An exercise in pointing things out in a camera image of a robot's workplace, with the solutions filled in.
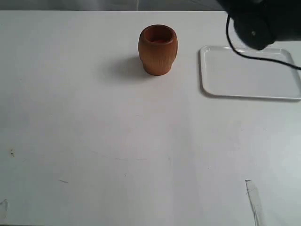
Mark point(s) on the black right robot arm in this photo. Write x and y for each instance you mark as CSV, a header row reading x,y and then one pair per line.
x,y
259,23

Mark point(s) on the white rectangular plastic tray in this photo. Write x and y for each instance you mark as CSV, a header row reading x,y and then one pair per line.
x,y
226,74

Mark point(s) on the wooden mortar cup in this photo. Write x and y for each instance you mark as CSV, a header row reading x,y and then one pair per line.
x,y
157,59

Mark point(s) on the clear tape strip right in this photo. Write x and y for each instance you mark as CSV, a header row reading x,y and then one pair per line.
x,y
254,201

